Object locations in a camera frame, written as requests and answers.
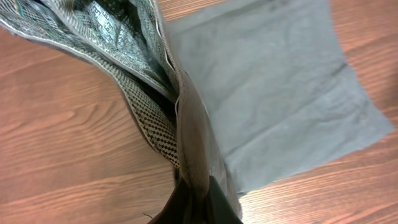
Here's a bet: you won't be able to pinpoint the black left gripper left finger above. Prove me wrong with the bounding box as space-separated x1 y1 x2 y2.
148 179 193 224

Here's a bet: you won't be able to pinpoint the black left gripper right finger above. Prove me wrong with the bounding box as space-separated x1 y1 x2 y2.
205 176 243 224

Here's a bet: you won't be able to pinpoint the grey shorts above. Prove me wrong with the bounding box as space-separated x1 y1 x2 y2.
1 0 394 223

